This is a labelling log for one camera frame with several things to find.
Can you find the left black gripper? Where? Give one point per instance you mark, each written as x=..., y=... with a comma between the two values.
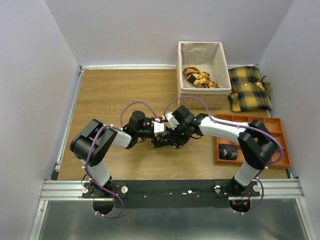
x=154, y=136

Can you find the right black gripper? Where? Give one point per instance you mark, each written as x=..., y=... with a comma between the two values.
x=178, y=139

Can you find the black floral tie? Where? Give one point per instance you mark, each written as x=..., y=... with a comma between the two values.
x=165, y=140

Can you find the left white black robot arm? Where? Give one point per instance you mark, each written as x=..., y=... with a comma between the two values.
x=93, y=142

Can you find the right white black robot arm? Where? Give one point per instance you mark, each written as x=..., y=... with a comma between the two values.
x=259, y=148

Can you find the orange patterned tie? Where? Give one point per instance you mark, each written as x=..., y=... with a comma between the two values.
x=198, y=78

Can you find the rolled dark floral tie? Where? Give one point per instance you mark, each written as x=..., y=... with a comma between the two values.
x=227, y=152

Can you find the wicker basket with liner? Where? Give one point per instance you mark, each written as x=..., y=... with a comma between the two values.
x=208, y=56

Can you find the yellow plaid shirt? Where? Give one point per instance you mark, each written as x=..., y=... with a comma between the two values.
x=249, y=91

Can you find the orange compartment tray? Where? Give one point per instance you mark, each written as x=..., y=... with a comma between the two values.
x=273, y=125

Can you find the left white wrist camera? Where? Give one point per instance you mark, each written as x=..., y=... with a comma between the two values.
x=159, y=128

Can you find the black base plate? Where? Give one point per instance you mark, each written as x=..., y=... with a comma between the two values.
x=160, y=194

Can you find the aluminium frame rail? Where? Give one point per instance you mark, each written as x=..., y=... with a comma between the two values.
x=69, y=190

